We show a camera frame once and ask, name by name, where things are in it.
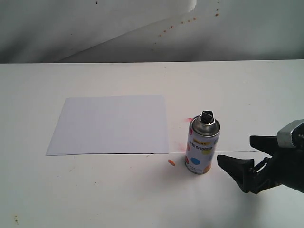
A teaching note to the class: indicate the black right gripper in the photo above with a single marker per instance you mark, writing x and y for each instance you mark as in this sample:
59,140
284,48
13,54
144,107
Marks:
282,168

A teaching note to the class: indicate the white dotted spray paint can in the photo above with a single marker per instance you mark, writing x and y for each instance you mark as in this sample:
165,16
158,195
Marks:
203,136

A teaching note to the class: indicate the small orange crumb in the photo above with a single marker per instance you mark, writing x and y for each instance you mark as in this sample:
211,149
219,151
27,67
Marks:
171,162

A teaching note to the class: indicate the white paper sheet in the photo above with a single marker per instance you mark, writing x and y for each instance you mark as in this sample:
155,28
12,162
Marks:
134,124

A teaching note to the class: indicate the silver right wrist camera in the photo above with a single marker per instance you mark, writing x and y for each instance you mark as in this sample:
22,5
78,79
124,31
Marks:
292,135

